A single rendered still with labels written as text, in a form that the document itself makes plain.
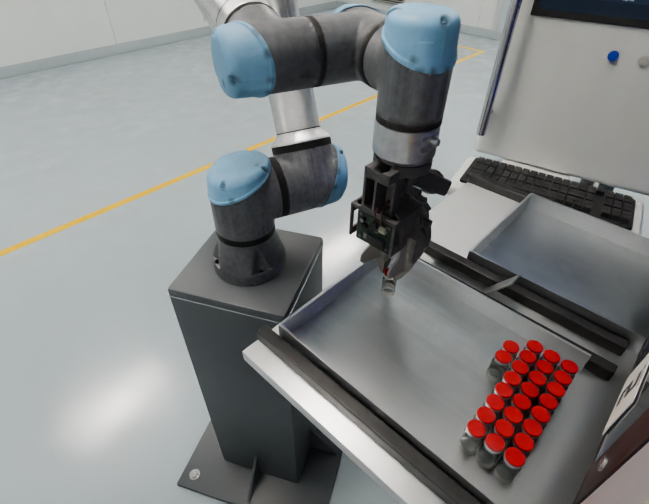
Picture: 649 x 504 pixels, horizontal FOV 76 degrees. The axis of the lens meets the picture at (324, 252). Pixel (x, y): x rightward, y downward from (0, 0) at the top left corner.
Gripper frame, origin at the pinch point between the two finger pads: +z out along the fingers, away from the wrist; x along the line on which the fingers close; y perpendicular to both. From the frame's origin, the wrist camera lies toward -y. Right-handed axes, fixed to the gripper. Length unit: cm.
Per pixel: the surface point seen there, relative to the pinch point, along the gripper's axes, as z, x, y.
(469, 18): 80, -257, -531
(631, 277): 6.2, 27.8, -32.7
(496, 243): 6.3, 6.6, -25.1
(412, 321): 6.3, 6.0, 1.9
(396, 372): 6.2, 9.6, 11.1
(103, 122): 97, -318, -69
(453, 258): 4.6, 3.7, -13.5
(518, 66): -11, -16, -73
